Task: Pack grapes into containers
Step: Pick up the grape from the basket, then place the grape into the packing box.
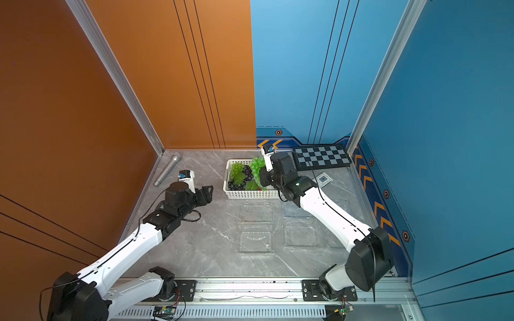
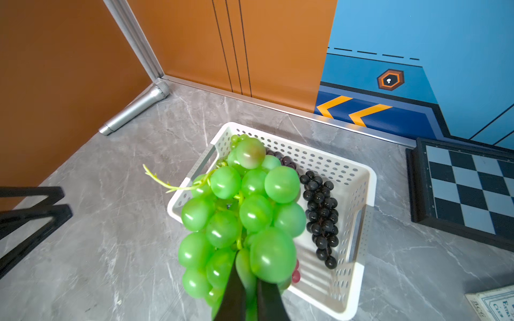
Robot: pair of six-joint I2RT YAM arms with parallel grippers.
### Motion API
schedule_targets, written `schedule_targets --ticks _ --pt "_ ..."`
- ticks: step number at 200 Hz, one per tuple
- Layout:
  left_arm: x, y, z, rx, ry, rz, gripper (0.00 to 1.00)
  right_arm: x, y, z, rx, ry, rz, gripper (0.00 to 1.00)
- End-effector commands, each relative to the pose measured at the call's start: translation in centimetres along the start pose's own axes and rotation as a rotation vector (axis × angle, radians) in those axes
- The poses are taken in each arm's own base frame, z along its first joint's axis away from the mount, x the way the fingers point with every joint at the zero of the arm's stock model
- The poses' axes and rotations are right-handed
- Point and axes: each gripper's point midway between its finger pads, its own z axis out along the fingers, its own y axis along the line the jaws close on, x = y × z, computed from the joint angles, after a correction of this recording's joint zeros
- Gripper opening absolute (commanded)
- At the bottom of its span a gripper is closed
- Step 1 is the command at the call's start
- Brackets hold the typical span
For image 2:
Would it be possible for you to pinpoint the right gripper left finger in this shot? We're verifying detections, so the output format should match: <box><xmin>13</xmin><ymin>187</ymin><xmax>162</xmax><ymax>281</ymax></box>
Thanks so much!
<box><xmin>214</xmin><ymin>250</ymin><xmax>246</xmax><ymax>321</ymax></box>

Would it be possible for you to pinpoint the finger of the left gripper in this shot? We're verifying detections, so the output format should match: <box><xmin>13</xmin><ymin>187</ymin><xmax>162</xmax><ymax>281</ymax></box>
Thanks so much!
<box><xmin>0</xmin><ymin>186</ymin><xmax>66</xmax><ymax>213</ymax></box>
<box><xmin>1</xmin><ymin>205</ymin><xmax>73</xmax><ymax>278</ymax></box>

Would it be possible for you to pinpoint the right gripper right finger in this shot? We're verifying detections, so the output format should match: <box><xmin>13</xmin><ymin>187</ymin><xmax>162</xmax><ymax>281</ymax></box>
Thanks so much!
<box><xmin>257</xmin><ymin>279</ymin><xmax>290</xmax><ymax>321</ymax></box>

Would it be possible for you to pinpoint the green grape bunch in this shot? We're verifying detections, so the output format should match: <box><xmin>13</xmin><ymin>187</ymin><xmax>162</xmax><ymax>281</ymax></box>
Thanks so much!
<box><xmin>143</xmin><ymin>134</ymin><xmax>308</xmax><ymax>320</ymax></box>

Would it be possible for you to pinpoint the black grape bunch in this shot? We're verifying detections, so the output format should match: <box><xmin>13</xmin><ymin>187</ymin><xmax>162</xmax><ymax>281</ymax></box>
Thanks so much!
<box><xmin>299</xmin><ymin>171</ymin><xmax>339</xmax><ymax>270</ymax></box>

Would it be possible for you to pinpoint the red grape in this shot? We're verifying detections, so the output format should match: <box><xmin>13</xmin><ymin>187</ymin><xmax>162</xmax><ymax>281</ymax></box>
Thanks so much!
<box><xmin>291</xmin><ymin>260</ymin><xmax>301</xmax><ymax>284</ymax></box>

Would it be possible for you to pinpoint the dark purple grape bunch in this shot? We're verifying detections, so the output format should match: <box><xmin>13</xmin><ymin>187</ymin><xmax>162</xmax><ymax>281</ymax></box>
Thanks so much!
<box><xmin>266</xmin><ymin>148</ymin><xmax>297</xmax><ymax>170</ymax></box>

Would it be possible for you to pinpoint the white perforated plastic basket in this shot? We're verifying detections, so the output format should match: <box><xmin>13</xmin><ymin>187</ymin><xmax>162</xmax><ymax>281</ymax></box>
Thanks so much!
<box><xmin>167</xmin><ymin>123</ymin><xmax>377</xmax><ymax>320</ymax></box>

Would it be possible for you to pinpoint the silver microphone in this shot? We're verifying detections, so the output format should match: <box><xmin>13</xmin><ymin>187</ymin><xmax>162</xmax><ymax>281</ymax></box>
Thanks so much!
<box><xmin>99</xmin><ymin>80</ymin><xmax>170</xmax><ymax>136</ymax></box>

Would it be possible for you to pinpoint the black grey chessboard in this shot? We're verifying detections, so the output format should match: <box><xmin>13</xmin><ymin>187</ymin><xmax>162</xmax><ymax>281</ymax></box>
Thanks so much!
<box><xmin>406</xmin><ymin>138</ymin><xmax>513</xmax><ymax>251</ymax></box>

